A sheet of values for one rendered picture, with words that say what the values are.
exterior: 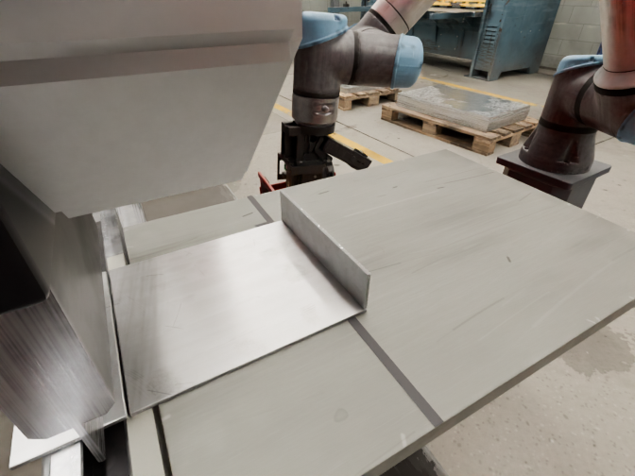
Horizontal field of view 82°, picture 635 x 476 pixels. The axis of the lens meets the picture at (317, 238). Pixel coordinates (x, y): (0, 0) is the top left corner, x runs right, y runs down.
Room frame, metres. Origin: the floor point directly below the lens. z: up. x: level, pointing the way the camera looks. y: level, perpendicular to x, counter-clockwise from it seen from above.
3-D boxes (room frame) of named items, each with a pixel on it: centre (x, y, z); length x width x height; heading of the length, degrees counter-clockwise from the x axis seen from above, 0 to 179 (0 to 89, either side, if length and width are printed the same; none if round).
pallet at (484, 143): (3.45, -1.31, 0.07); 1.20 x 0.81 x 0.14; 36
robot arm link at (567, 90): (0.81, -0.56, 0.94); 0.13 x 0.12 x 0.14; 7
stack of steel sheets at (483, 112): (3.46, -1.31, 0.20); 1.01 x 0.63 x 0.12; 36
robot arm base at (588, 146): (0.81, -0.56, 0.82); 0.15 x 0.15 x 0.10
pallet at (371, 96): (4.72, -0.33, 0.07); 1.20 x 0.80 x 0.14; 30
